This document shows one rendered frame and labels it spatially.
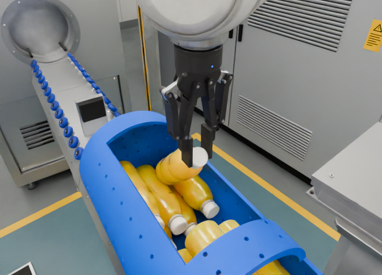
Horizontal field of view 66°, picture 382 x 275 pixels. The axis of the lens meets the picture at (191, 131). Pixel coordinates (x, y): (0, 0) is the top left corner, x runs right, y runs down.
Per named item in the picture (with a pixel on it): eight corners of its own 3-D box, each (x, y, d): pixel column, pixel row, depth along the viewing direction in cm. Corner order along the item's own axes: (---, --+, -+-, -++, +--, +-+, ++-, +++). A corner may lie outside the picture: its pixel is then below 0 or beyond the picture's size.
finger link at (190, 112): (202, 82, 47) (195, 83, 46) (190, 142, 52) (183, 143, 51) (189, 74, 49) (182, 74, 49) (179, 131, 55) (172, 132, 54)
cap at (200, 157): (204, 150, 60) (208, 148, 59) (204, 169, 59) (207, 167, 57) (187, 147, 59) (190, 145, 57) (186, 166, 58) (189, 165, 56)
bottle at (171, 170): (182, 159, 78) (212, 143, 61) (180, 186, 75) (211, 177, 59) (156, 156, 75) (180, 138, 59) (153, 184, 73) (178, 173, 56)
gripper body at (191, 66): (207, 30, 49) (205, 80, 55) (161, 39, 45) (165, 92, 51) (236, 43, 44) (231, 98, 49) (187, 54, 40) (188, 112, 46)
